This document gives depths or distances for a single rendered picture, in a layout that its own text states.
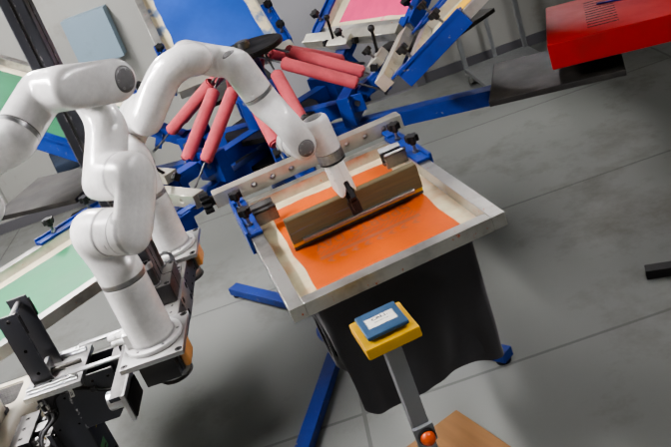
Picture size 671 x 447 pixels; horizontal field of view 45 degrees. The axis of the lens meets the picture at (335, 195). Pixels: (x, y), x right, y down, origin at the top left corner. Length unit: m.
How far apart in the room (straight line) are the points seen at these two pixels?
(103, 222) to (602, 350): 2.06
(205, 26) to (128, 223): 2.68
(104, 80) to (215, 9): 2.70
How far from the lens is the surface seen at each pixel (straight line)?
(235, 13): 4.20
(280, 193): 2.66
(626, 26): 2.82
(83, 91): 1.56
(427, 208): 2.28
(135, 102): 2.06
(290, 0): 6.19
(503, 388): 3.10
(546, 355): 3.20
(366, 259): 2.13
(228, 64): 2.08
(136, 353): 1.76
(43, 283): 2.88
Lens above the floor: 1.95
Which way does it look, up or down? 23 degrees down
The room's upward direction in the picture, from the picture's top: 20 degrees counter-clockwise
